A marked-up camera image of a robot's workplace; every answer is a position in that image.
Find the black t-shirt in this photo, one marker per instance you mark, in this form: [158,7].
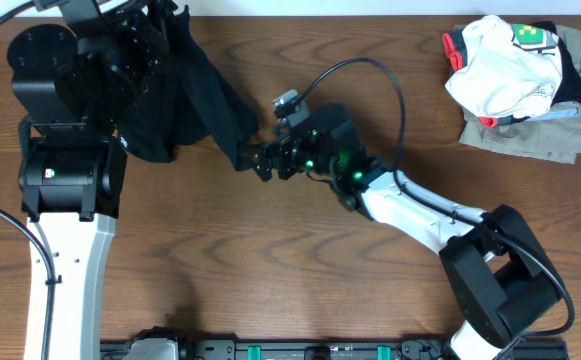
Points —
[187,104]

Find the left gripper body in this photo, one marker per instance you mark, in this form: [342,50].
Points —
[118,80]

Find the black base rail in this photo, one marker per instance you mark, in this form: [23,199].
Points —
[158,343]

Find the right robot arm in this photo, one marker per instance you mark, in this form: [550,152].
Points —
[501,277]

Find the red and grey garment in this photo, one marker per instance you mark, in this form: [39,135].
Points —
[455,49]

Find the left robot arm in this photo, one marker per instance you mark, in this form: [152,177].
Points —
[71,178]

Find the light blue garment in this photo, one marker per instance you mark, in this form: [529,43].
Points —
[559,111]

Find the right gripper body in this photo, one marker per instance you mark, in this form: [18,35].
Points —
[306,156]

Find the white printed t-shirt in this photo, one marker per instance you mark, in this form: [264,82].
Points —
[514,72]

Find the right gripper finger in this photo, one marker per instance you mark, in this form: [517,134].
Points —
[256,152]
[262,170]

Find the olive khaki garment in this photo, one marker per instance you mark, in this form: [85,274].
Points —
[557,140]

